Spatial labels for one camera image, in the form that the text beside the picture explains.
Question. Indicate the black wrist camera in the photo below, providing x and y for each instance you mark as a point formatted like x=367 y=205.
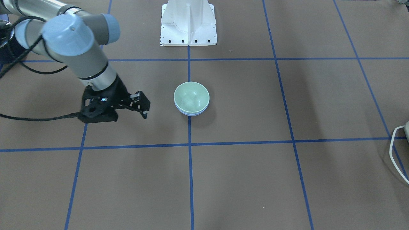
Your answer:
x=96 y=110

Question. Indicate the dark blue saucepan with lid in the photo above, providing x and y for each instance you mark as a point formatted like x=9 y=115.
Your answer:
x=10 y=47

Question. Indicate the green bowl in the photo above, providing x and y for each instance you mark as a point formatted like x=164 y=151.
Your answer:
x=191 y=93

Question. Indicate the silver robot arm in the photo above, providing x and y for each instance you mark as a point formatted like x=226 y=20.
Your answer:
x=71 y=36

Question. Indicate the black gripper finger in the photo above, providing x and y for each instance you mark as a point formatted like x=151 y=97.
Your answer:
x=140 y=103

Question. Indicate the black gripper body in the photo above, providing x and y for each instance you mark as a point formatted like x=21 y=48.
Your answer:
x=120 y=91

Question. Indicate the blue bowl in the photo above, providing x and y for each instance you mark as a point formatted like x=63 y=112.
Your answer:
x=191 y=110

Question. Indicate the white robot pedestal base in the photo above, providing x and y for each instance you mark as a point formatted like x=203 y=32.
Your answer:
x=188 y=23

